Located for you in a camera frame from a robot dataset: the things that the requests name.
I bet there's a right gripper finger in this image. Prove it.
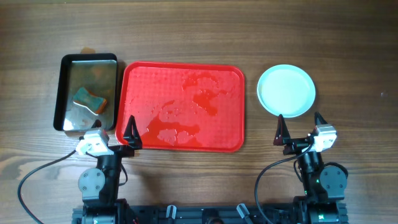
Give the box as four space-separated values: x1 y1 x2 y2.
314 111 328 126
273 114 291 146

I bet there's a green and orange sponge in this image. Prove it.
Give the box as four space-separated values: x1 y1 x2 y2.
72 87 107 115

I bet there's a white plate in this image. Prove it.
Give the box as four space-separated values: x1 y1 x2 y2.
257 64 317 118

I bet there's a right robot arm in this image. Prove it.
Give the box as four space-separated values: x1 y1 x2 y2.
274 112 348 224

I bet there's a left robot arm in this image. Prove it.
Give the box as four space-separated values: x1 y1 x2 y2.
72 115 142 224

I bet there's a red plastic tray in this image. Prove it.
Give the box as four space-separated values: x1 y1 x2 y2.
115 62 245 153

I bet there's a black metal baking pan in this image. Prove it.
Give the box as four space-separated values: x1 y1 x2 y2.
53 53 118 131

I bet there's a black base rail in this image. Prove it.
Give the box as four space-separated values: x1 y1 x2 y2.
72 203 349 224

